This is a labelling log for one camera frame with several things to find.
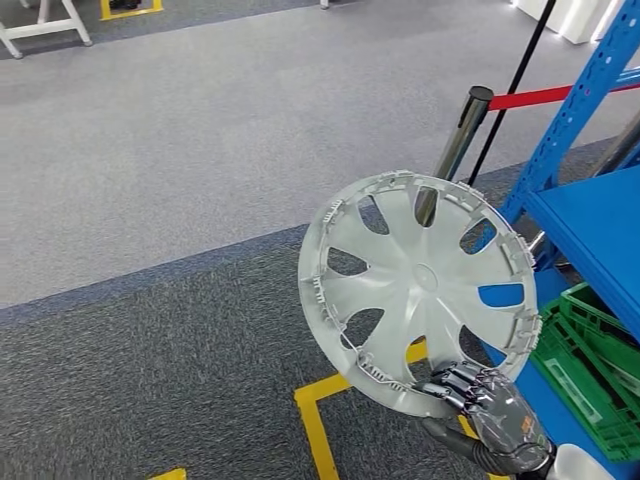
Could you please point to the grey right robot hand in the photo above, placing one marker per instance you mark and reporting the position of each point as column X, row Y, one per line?
column 510, row 424

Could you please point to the silver plastic hubcap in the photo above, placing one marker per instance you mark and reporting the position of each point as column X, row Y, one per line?
column 420, row 278

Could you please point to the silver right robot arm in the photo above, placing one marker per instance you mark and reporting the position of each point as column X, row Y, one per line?
column 580, row 467

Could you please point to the blue metal shelf rack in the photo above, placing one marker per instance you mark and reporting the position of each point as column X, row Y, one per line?
column 600, row 232

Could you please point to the folded green plastic crate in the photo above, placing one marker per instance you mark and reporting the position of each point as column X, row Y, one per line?
column 590, row 311

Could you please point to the yellow tape square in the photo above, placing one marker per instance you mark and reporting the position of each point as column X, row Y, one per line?
column 167, row 474
column 312, row 424

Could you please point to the red barrier belt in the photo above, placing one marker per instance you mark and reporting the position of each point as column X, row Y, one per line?
column 530, row 98

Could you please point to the white lit plinth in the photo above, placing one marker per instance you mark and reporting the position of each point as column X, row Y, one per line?
column 575, row 16

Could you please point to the chrome stanchion post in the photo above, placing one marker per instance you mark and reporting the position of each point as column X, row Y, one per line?
column 623, row 142
column 460, row 139

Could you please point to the black stanchion post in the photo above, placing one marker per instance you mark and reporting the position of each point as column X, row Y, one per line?
column 530, row 53

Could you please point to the white table frame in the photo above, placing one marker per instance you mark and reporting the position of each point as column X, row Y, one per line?
column 50, row 28

